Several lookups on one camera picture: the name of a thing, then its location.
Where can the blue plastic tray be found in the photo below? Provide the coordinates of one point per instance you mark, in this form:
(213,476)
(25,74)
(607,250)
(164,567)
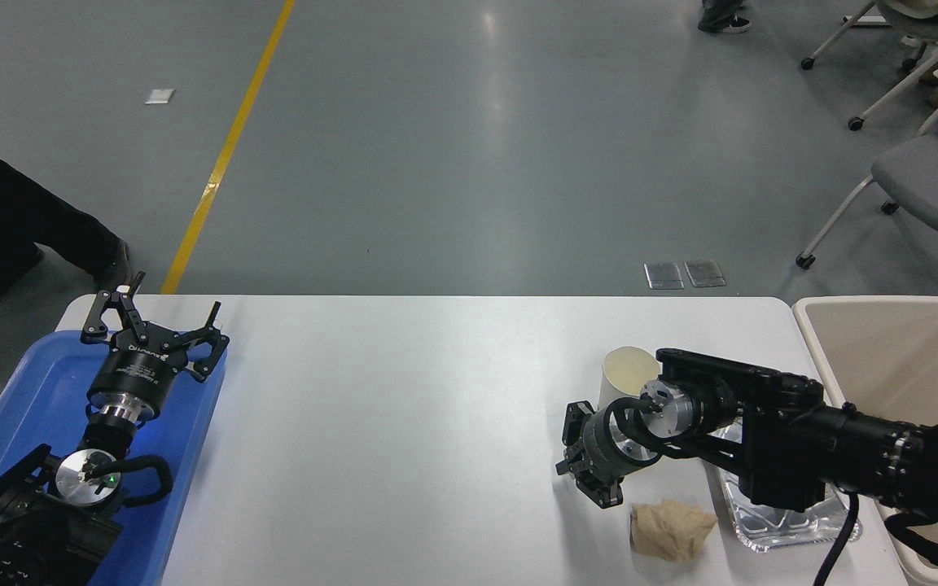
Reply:
(37,382)

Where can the large pale bin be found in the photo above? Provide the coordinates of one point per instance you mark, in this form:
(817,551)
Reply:
(884,342)

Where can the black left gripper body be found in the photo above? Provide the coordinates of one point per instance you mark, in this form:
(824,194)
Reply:
(137,373)

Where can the person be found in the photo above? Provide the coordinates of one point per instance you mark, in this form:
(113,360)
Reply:
(721,16)
(5,220)

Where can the silver floor plate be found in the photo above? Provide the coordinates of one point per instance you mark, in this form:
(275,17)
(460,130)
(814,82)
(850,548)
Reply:
(705,273)
(664,275)

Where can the silver foil tray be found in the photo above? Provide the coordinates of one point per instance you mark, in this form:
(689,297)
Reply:
(786,531)

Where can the white frame office chair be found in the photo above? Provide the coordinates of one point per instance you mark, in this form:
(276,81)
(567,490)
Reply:
(925,24)

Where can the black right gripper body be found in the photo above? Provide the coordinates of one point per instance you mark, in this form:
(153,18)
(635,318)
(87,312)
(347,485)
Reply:
(599,448)

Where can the grey seat office chair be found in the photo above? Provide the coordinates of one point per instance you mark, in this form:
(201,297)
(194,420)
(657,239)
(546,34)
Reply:
(933,179)

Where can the crumpled tan paper ball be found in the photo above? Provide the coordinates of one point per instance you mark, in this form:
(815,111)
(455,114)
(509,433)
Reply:
(671,529)

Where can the white paper cup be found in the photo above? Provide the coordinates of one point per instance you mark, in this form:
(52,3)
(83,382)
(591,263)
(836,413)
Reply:
(628,368)

